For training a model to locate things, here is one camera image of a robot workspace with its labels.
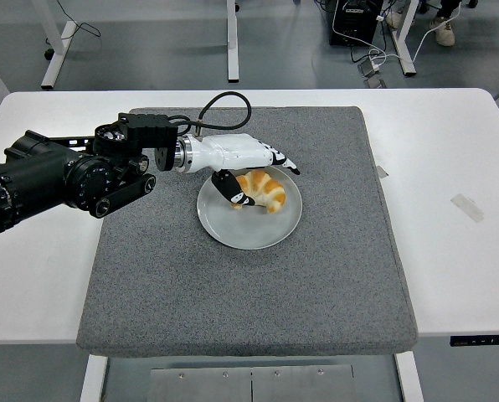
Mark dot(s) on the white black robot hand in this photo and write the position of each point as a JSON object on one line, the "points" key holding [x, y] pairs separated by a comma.
{"points": [[233, 153]]}

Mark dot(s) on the golden croissant bread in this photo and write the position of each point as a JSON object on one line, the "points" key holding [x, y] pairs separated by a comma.
{"points": [[266, 190]]}

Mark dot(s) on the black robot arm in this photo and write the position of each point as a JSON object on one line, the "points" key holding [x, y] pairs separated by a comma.
{"points": [[36, 167]]}

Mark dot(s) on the round grey plate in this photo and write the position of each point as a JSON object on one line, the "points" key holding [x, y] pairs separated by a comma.
{"points": [[249, 230]]}

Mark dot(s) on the grey metal plate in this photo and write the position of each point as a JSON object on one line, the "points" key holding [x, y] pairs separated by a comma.
{"points": [[207, 387]]}

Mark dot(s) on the white background table leg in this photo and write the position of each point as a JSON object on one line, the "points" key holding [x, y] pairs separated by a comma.
{"points": [[232, 42], [404, 42], [59, 54]]}

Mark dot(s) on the grey fabric mat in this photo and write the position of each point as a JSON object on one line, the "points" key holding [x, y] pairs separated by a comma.
{"points": [[253, 293]]}

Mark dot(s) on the small grey tape piece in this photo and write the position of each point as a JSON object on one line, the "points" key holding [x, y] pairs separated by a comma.
{"points": [[383, 171]]}

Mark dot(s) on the grey floor box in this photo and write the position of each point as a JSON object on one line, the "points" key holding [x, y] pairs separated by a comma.
{"points": [[376, 82], [368, 68]]}

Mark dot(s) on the black equipment box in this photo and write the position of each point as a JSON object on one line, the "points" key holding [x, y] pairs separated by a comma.
{"points": [[354, 21]]}

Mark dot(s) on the small black floor object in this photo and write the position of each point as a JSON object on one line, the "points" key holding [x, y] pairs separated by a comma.
{"points": [[48, 53]]}

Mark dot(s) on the person's foot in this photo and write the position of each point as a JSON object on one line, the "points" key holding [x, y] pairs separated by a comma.
{"points": [[442, 32], [395, 19]]}

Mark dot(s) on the clear tape strip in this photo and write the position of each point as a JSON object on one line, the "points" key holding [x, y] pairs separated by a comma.
{"points": [[467, 208]]}

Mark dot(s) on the person's leg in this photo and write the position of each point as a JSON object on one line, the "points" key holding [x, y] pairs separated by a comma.
{"points": [[450, 7]]}

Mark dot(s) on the black table control panel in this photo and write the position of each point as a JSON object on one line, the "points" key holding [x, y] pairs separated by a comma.
{"points": [[484, 340]]}

